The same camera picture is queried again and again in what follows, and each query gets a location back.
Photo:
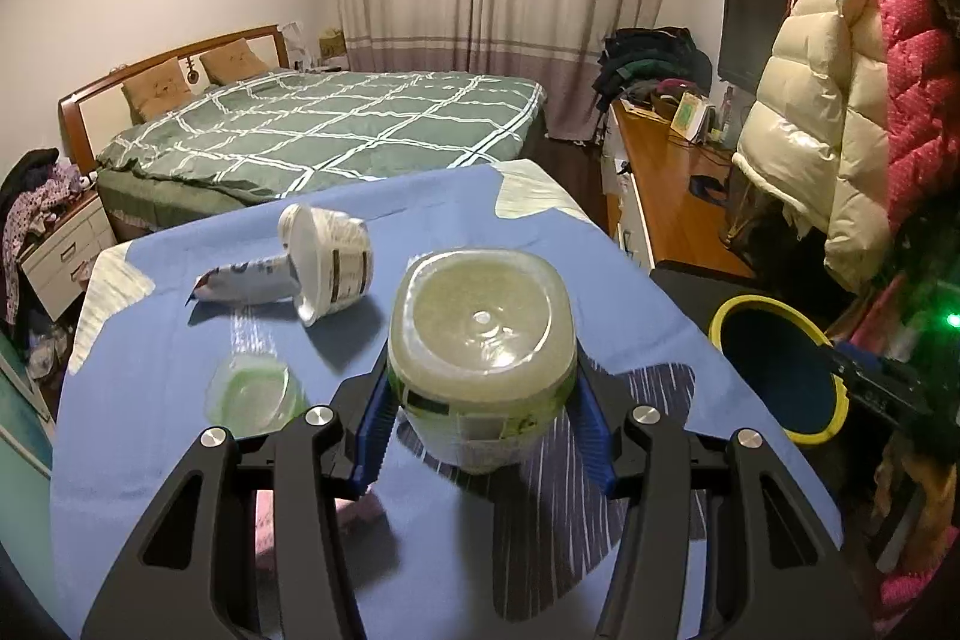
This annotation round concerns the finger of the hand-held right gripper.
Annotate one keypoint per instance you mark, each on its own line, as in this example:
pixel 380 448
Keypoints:
pixel 870 381

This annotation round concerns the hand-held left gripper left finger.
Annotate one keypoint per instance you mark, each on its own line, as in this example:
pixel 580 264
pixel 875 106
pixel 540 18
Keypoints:
pixel 373 430

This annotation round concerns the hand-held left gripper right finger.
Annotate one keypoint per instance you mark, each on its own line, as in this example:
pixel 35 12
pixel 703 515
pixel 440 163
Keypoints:
pixel 596 437

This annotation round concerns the dark trash bin yellow rim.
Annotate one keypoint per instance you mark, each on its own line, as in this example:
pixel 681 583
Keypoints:
pixel 772 370

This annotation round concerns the green lidded plastic jar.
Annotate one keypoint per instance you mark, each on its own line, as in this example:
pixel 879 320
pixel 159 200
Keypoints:
pixel 251 392
pixel 480 325

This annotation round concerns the pink packet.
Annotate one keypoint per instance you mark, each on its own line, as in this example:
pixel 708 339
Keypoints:
pixel 264 524

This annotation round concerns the dark grey box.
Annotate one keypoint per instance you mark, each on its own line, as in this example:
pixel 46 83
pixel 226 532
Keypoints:
pixel 690 295

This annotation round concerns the clear plastic yogurt cup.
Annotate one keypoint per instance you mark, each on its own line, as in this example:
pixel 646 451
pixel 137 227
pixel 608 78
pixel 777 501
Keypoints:
pixel 337 257

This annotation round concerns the white blue squeeze tube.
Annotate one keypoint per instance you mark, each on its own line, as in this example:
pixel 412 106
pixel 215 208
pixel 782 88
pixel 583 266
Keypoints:
pixel 240 280

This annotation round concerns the blue printed tablecloth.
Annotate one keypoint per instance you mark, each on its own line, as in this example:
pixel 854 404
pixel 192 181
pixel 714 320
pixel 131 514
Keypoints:
pixel 120 385

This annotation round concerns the wooden desk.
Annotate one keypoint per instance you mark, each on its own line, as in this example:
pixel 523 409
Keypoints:
pixel 667 183

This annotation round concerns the cream puffer jacket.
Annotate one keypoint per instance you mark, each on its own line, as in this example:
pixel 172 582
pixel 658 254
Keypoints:
pixel 817 85

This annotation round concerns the green checked quilt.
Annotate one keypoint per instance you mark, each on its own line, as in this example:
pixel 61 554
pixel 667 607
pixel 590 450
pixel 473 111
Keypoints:
pixel 337 123

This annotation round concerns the red quilted jacket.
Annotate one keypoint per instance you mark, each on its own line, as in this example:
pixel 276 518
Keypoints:
pixel 911 48

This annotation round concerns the desk calendar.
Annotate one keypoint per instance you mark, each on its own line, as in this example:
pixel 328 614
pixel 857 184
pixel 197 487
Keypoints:
pixel 686 115

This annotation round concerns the plastic bags on floor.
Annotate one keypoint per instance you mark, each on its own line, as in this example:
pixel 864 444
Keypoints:
pixel 49 347

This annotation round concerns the white wooden nightstand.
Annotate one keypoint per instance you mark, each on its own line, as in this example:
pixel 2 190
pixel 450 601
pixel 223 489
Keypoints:
pixel 67 257

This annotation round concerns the frosted glass wardrobe door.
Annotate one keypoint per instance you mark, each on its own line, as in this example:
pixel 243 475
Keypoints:
pixel 19 460

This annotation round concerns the black television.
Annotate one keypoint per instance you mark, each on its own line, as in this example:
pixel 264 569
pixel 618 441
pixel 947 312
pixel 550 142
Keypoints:
pixel 757 25

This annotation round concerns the pile of dark clothes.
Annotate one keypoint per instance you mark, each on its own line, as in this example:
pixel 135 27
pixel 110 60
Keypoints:
pixel 652 63

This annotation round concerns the brown pillow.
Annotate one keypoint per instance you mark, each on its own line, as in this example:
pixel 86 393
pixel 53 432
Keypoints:
pixel 234 61
pixel 159 91

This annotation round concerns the pile of clothes on nightstand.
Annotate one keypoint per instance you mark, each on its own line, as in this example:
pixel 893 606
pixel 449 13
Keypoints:
pixel 37 197

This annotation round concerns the wooden bed with headboard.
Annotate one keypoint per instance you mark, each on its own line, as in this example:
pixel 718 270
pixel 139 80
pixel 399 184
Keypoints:
pixel 112 96

